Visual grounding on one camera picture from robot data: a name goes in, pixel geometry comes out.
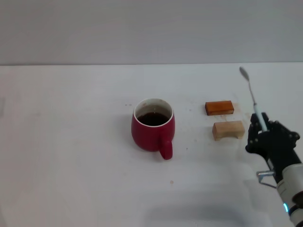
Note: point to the light wooden spoon rest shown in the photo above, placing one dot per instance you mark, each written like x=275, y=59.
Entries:
x=227, y=128

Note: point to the red ceramic coffee cup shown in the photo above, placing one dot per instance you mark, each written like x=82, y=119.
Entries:
x=146, y=137

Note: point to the dark orange wooden block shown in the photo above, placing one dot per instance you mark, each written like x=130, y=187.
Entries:
x=219, y=107

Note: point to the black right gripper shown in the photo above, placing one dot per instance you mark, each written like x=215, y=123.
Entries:
x=277, y=151

